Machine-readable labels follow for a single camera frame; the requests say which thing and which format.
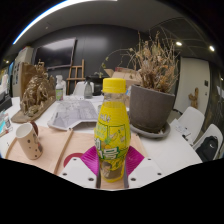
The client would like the beige canvas mat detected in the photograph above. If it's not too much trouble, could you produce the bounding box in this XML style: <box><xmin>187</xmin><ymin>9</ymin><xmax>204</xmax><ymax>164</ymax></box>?
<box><xmin>4</xmin><ymin>125</ymin><xmax>148</xmax><ymax>191</ymax></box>

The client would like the white paper sheet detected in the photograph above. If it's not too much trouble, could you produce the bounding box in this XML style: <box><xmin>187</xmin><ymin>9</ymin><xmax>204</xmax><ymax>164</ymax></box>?
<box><xmin>169</xmin><ymin>118</ymin><xmax>193</xmax><ymax>146</ymax></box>

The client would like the grey plant saucer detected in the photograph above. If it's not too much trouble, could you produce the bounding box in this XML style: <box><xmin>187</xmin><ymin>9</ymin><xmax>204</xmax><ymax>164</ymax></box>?
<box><xmin>128</xmin><ymin>121</ymin><xmax>172</xmax><ymax>139</ymax></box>

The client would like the dried plant in grey pot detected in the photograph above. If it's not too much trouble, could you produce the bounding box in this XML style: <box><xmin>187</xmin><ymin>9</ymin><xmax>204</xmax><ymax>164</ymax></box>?
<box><xmin>128</xmin><ymin>31</ymin><xmax>181</xmax><ymax>134</ymax></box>

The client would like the yellow drink bottle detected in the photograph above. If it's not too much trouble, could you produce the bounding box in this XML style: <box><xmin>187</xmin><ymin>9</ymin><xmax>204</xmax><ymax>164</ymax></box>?
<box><xmin>94</xmin><ymin>77</ymin><xmax>132</xmax><ymax>184</ymax></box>

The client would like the white chair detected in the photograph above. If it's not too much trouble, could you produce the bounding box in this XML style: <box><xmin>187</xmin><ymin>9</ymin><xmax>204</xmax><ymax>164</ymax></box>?
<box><xmin>178</xmin><ymin>106</ymin><xmax>206</xmax><ymax>144</ymax></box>
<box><xmin>73</xmin><ymin>80</ymin><xmax>95</xmax><ymax>98</ymax></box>
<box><xmin>193</xmin><ymin>123</ymin><xmax>224</xmax><ymax>163</ymax></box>

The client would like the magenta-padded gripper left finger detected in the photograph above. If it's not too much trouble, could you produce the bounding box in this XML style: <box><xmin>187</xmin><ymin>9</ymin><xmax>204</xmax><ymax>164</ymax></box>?
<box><xmin>59</xmin><ymin>145</ymin><xmax>102</xmax><ymax>190</ymax></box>

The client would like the wooden easel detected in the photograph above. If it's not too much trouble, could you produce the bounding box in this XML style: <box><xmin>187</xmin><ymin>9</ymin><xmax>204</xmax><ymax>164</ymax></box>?
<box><xmin>66</xmin><ymin>59</ymin><xmax>86</xmax><ymax>96</ymax></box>

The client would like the grey plastic bottle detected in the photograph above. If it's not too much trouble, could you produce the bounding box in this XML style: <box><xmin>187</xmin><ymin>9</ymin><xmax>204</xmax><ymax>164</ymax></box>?
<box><xmin>83</xmin><ymin>77</ymin><xmax>94</xmax><ymax>100</ymax></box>

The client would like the black printer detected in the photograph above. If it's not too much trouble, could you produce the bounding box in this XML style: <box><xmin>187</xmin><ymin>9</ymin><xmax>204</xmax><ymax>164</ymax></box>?
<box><xmin>0</xmin><ymin>89</ymin><xmax>13</xmax><ymax>113</ymax></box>

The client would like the long ceiling light strip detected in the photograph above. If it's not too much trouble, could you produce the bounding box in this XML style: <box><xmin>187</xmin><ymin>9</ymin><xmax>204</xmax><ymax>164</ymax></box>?
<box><xmin>12</xmin><ymin>0</ymin><xmax>118</xmax><ymax>45</ymax></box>

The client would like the golden sculpture on wooden base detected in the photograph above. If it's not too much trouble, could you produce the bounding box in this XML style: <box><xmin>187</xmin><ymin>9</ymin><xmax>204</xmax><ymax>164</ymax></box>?
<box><xmin>10</xmin><ymin>61</ymin><xmax>58</xmax><ymax>124</ymax></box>

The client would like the wooden figure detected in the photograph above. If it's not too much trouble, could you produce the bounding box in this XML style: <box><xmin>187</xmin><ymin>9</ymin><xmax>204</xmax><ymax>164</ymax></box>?
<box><xmin>188</xmin><ymin>87</ymin><xmax>200</xmax><ymax>109</ymax></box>

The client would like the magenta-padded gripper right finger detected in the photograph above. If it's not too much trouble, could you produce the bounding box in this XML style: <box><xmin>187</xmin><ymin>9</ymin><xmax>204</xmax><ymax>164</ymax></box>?
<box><xmin>123</xmin><ymin>145</ymin><xmax>165</xmax><ymax>190</ymax></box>

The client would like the white cabinet with pictures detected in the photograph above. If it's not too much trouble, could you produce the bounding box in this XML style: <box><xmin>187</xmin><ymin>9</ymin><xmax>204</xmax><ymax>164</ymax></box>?
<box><xmin>11</xmin><ymin>46</ymin><xmax>34</xmax><ymax>98</ymax></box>

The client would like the black backpack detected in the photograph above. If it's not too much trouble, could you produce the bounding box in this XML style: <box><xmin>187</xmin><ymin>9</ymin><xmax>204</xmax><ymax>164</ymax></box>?
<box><xmin>195</xmin><ymin>135</ymin><xmax>219</xmax><ymax>163</ymax></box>

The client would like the grey newspaper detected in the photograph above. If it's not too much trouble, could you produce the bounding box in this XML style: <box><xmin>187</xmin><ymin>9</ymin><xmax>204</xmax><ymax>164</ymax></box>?
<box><xmin>47</xmin><ymin>98</ymin><xmax>101</xmax><ymax>131</ymax></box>

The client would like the cardboard box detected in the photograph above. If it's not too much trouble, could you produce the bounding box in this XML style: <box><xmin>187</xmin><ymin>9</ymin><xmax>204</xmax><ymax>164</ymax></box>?
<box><xmin>104</xmin><ymin>67</ymin><xmax>143</xmax><ymax>89</ymax></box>

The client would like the beige spotted mug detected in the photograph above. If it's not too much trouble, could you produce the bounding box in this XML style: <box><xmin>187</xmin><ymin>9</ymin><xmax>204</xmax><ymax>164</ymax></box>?
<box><xmin>15</xmin><ymin>121</ymin><xmax>44</xmax><ymax>161</ymax></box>

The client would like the black wall screen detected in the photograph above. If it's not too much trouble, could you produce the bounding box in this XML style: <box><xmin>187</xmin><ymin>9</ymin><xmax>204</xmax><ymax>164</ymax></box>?
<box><xmin>34</xmin><ymin>37</ymin><xmax>78</xmax><ymax>70</ymax></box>

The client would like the white green spray bottle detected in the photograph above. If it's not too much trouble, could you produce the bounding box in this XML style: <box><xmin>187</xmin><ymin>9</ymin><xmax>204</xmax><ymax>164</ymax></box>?
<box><xmin>54</xmin><ymin>74</ymin><xmax>65</xmax><ymax>102</ymax></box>

